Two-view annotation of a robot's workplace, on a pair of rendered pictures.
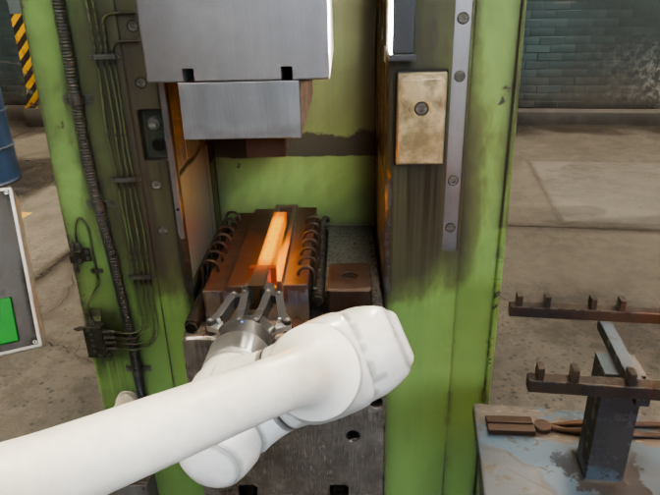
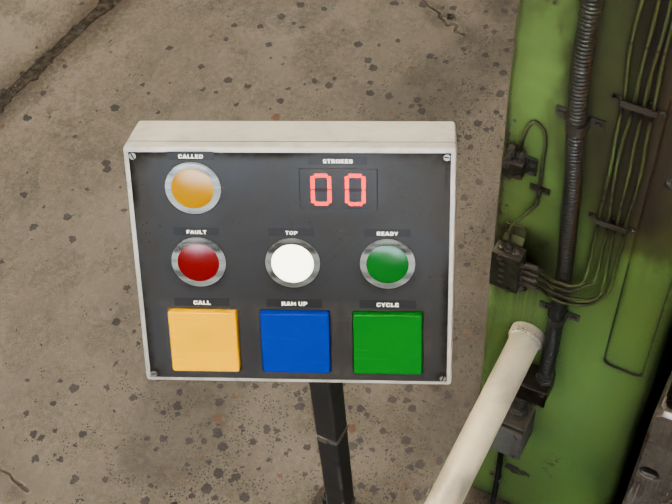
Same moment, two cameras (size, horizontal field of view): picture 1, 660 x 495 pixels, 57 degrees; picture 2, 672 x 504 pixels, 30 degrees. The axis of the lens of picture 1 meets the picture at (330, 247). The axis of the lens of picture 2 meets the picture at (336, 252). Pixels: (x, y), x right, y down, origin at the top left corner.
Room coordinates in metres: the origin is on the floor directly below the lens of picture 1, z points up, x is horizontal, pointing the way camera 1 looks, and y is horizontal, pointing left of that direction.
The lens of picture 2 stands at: (0.26, 0.26, 2.19)
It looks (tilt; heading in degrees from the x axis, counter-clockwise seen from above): 56 degrees down; 30
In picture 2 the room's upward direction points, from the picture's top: 5 degrees counter-clockwise
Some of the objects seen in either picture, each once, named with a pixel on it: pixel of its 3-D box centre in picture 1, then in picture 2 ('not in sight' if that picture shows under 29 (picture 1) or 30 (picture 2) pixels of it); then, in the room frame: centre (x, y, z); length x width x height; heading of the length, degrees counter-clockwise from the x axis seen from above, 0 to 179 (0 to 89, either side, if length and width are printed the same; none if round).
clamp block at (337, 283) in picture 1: (350, 290); not in sight; (1.06, -0.04, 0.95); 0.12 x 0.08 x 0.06; 178
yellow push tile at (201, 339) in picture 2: not in sight; (205, 338); (0.79, 0.75, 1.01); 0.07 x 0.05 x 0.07; 113
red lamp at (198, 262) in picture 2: not in sight; (198, 262); (0.83, 0.77, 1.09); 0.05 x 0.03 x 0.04; 88
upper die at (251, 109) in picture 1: (256, 89); not in sight; (1.22, 0.14, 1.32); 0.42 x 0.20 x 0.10; 178
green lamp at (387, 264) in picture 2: not in sight; (387, 264); (0.91, 0.58, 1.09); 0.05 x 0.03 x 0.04; 88
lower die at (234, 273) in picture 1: (268, 254); not in sight; (1.22, 0.14, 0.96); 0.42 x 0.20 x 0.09; 178
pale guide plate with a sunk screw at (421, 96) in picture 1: (420, 119); not in sight; (1.13, -0.18, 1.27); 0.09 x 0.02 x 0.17; 88
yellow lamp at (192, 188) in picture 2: not in sight; (192, 188); (0.87, 0.78, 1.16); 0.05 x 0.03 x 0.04; 88
